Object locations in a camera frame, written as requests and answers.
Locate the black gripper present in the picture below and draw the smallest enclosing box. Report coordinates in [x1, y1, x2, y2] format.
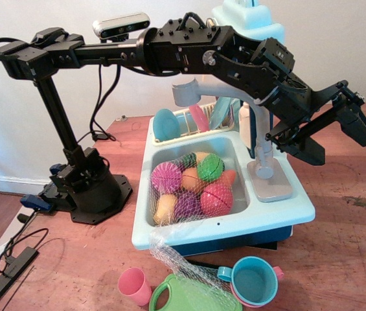
[259, 75, 366, 165]

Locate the grey toy faucet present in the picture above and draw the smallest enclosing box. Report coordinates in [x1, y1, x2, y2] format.
[172, 79, 293, 202]

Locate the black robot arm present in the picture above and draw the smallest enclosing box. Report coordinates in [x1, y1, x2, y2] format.
[0, 12, 366, 225]

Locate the white soap bottle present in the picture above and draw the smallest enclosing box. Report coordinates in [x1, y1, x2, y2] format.
[238, 102, 251, 150]

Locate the teal toy plate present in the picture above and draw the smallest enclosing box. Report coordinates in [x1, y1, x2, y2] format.
[209, 97, 240, 130]

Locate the orange toy carrot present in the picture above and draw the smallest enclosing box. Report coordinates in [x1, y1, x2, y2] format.
[216, 170, 236, 188]

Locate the light blue toy sink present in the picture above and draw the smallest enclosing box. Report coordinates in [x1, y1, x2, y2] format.
[132, 0, 317, 257]

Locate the cream dish rack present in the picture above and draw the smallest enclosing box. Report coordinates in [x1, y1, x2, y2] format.
[151, 102, 234, 146]

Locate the green toy fruit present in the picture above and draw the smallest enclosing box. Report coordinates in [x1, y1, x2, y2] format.
[197, 154, 225, 182]

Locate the red toy apple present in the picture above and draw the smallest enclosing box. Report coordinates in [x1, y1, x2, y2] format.
[200, 183, 233, 217]

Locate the pink toy plate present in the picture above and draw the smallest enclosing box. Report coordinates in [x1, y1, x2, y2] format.
[189, 104, 209, 132]

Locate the white mesh net bag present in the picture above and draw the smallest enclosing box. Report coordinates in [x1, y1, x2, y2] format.
[149, 152, 242, 310]

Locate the pink toy pot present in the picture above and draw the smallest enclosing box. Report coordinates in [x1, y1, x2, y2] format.
[230, 266, 284, 308]

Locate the orange toy fruit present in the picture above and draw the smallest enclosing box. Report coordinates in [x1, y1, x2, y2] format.
[181, 167, 207, 193]

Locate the purple toy fruit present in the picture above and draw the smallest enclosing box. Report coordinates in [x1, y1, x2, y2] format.
[174, 191, 202, 220]

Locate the blue toy pot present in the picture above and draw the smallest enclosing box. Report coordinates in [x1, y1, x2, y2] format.
[217, 256, 284, 308]

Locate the blue toy plate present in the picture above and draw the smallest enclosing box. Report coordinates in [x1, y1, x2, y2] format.
[153, 109, 181, 141]

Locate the magenta toy fruit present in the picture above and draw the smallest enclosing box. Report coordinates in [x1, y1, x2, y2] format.
[151, 162, 182, 194]

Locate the yellow toy pear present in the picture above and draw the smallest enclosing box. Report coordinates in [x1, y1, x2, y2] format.
[153, 194, 177, 225]

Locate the pink plastic cup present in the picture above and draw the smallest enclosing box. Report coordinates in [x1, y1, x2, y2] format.
[117, 267, 152, 306]

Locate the blue clamp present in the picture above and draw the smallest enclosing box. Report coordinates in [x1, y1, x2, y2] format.
[20, 194, 52, 213]

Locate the black usb hub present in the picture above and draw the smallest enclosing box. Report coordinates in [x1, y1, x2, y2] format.
[0, 247, 39, 300]

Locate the silver depth camera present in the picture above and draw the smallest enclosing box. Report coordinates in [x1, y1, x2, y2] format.
[92, 12, 150, 40]

